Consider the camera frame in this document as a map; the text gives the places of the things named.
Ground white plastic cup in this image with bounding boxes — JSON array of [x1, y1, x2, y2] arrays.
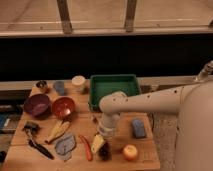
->
[[71, 75, 86, 93]]

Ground orange fruit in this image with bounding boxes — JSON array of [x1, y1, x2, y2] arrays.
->
[[122, 144, 138, 161]]

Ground yellow banana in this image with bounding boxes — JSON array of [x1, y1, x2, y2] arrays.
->
[[45, 120, 70, 144]]

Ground small metal cup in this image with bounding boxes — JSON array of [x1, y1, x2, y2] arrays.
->
[[36, 80, 48, 93]]

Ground green plastic tray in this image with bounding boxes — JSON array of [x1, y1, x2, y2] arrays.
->
[[88, 74, 141, 111]]

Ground red bowl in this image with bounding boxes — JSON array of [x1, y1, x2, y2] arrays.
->
[[51, 97, 75, 119]]

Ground blue grey cloth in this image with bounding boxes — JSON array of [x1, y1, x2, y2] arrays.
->
[[55, 133, 76, 162]]

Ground purple bowl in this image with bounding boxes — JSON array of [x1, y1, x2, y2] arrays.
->
[[23, 94, 51, 117]]

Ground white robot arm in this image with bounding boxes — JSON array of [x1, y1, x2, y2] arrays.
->
[[97, 81, 213, 171]]

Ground blue sponge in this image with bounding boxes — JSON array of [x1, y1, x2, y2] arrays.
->
[[131, 119, 146, 139]]

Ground dark purple grape bunch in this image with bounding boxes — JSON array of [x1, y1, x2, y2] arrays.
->
[[98, 143, 111, 161]]

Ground black handled knife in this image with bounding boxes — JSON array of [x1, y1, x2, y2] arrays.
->
[[28, 140, 54, 160]]

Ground black handled brush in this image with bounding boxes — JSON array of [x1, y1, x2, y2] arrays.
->
[[23, 121, 40, 140]]

